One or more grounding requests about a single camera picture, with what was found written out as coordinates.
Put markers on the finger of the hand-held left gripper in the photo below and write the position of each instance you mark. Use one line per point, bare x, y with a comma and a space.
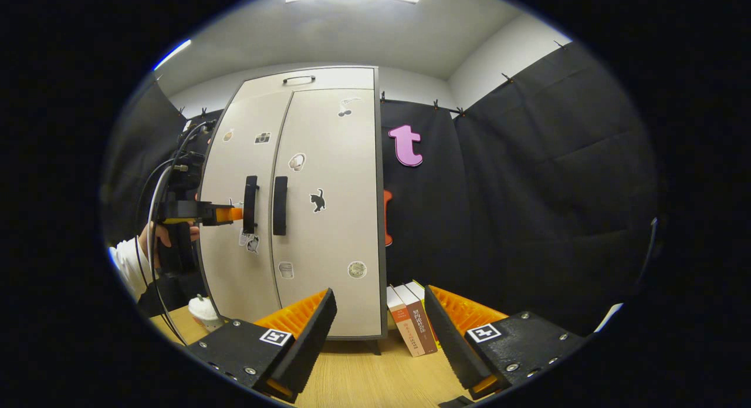
211, 213

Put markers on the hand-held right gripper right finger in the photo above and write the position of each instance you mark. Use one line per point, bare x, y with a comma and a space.
452, 343

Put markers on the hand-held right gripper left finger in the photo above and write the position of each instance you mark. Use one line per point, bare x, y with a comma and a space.
305, 343

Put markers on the white cabinet door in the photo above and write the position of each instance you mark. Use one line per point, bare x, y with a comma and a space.
340, 249
243, 161

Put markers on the white shoe cabinet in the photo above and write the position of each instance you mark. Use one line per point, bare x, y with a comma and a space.
381, 208

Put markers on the white cabinet drawer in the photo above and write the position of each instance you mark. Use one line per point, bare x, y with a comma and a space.
346, 79

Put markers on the brown book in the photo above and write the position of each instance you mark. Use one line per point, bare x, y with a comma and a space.
423, 329

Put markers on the yellow white book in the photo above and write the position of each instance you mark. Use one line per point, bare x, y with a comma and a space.
416, 287

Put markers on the white lidded cup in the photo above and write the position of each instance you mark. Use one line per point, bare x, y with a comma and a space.
205, 314

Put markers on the black backdrop cloth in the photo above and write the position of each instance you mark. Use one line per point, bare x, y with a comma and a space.
545, 191

